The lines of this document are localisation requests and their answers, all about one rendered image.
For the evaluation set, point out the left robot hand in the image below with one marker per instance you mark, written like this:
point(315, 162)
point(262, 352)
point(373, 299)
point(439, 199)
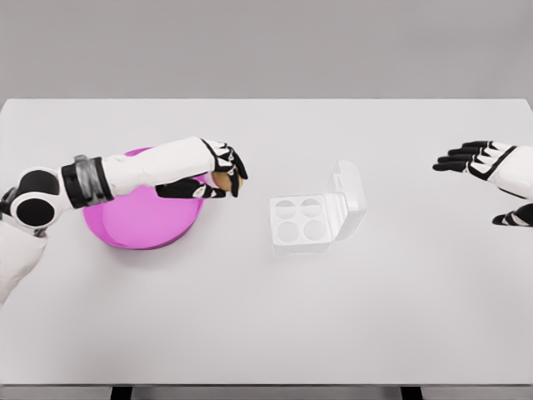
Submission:
point(195, 160)

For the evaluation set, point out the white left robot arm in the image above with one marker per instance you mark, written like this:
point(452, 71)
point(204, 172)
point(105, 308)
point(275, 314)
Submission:
point(125, 171)

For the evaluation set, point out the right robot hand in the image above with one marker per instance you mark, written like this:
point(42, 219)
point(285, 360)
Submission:
point(510, 164)

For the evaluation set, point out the clear plastic egg box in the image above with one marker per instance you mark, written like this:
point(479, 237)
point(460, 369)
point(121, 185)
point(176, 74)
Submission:
point(310, 216)

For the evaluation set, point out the pink round bowl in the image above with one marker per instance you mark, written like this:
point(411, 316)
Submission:
point(145, 221)

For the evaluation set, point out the brown egg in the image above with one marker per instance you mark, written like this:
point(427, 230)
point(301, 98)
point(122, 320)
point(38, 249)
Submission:
point(222, 180)

